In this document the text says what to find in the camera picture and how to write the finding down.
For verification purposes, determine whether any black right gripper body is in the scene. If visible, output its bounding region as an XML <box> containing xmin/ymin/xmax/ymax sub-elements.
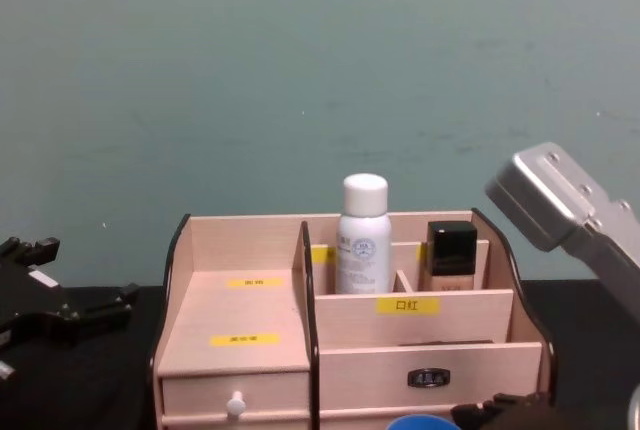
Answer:
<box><xmin>519</xmin><ymin>392</ymin><xmax>632</xmax><ymax>430</ymax></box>

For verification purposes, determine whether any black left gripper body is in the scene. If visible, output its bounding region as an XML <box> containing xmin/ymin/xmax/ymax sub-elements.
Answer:
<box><xmin>0</xmin><ymin>252</ymin><xmax>69</xmax><ymax>349</ymax></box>

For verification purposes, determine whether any blue round object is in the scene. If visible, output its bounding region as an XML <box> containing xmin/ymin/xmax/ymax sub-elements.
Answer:
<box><xmin>386</xmin><ymin>414</ymin><xmax>464</xmax><ymax>430</ymax></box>

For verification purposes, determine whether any black table cloth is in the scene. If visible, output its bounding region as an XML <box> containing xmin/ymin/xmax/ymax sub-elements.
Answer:
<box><xmin>0</xmin><ymin>277</ymin><xmax>640</xmax><ymax>430</ymax></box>

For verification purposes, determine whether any small drawer with white knob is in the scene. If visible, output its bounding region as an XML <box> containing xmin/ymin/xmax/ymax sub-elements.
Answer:
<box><xmin>159</xmin><ymin>370</ymin><xmax>312</xmax><ymax>417</ymax></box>

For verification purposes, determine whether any foundation bottle with black cap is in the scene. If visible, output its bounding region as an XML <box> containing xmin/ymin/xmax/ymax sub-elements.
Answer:
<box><xmin>422</xmin><ymin>220</ymin><xmax>479</xmax><ymax>293</ymax></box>

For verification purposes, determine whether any pale wooden desktop organizer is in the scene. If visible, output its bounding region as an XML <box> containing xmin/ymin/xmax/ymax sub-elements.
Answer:
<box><xmin>149</xmin><ymin>207</ymin><xmax>557</xmax><ymax>430</ymax></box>

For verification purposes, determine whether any white spray bottle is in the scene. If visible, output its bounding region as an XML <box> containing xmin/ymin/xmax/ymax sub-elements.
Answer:
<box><xmin>333</xmin><ymin>172</ymin><xmax>394</xmax><ymax>296</ymax></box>

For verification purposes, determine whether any wide drawer with black handle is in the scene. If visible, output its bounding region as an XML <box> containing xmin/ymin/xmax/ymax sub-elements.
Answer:
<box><xmin>318</xmin><ymin>340</ymin><xmax>544</xmax><ymax>410</ymax></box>

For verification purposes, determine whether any pale wall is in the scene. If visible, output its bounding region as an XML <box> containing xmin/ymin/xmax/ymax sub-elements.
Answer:
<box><xmin>0</xmin><ymin>0</ymin><xmax>640</xmax><ymax>289</ymax></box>

